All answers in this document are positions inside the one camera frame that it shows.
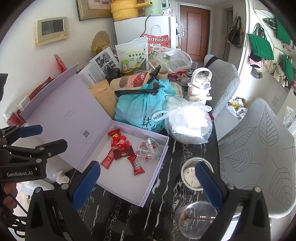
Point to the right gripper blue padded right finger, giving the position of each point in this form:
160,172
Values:
253,223

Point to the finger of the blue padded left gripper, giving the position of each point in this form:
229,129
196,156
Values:
11,134

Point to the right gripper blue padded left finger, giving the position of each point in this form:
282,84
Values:
53,213

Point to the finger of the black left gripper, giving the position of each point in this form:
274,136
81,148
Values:
43,152

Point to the red stick packet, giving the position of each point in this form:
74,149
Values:
107,161

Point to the dark maroon snack packet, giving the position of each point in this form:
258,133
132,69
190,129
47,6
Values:
123,153

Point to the red gold candy packet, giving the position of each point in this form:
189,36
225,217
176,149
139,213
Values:
115,137

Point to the red toy propeller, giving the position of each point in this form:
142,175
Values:
123,143

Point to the red twisted candy packet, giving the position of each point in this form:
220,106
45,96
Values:
137,169

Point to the clear plastic toy airplane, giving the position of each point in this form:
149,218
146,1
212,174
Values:
144,153

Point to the person's left hand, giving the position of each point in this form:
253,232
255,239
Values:
8,195

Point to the crumpled white tissue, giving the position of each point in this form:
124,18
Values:
61,178

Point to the copper stirring stick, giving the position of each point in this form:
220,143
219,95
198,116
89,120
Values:
202,218

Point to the clear glass mug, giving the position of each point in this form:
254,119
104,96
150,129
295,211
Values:
193,220

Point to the grey leaf pattern chair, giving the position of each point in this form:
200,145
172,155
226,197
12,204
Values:
260,151

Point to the stainless steel strainer bowl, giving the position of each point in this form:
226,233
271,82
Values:
188,173

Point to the brown paper envelope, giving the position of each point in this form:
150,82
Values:
105,96

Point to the open lavender gift box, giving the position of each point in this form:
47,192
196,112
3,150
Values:
67,110

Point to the black white printed leaflet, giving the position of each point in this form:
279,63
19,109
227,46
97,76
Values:
101,67

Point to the teal plastic bag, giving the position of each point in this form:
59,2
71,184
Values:
137,109

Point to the white plastic bag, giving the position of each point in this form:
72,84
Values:
188,122

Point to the black long clip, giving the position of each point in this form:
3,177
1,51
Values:
135,82

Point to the green white tea pouch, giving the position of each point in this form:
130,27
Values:
133,55

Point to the white mini fridge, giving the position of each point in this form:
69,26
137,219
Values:
130,29

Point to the white electric kettle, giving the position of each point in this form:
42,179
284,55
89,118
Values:
200,86

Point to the yellow cooking pot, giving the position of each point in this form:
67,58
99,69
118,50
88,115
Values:
123,10

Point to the clear crinkled plastic bag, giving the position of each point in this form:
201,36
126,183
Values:
174,60

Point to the red Northeast shopping bag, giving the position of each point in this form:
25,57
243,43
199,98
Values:
164,41

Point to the green tote bag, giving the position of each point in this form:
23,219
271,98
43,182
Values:
260,45

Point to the brown wooden door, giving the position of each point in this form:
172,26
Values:
194,33

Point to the wall intercom panel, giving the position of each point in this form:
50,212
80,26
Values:
50,30

